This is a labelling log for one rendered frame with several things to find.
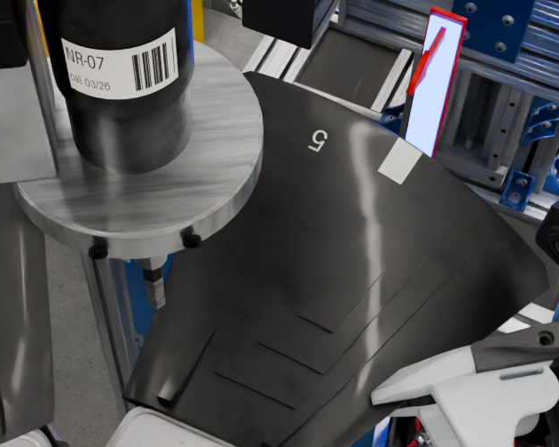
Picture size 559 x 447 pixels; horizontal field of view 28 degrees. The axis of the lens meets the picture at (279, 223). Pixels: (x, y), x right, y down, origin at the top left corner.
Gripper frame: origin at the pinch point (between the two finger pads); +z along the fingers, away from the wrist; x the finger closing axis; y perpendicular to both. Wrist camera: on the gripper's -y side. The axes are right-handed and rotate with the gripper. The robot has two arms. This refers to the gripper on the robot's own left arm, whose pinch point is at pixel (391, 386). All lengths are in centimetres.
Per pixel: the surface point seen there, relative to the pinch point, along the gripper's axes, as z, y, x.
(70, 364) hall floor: 27, -50, 124
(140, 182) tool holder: 11.4, 2.6, -30.0
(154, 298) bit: 11.5, 2.0, -20.9
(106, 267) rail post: 16, -36, 58
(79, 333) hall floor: 25, -56, 125
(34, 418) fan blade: 16.9, 2.4, -11.8
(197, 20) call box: 4.7, -39.0, 19.0
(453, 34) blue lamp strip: -9.8, -22.9, 2.3
